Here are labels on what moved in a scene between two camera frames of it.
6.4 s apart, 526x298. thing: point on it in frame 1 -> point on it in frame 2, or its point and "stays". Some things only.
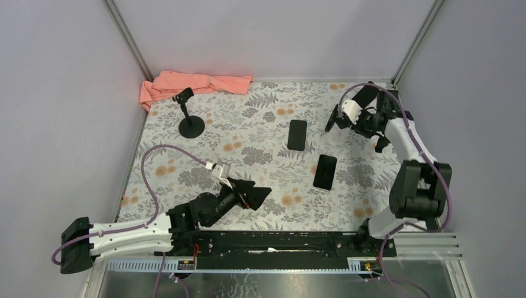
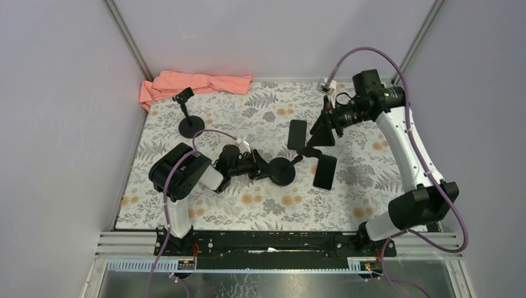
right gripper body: [365, 125] -> [334, 119]
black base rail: [289, 250] stays
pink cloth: [166, 85] stays
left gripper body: [242, 194] -> [255, 167]
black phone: [297, 135] stays
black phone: [325, 171] stays
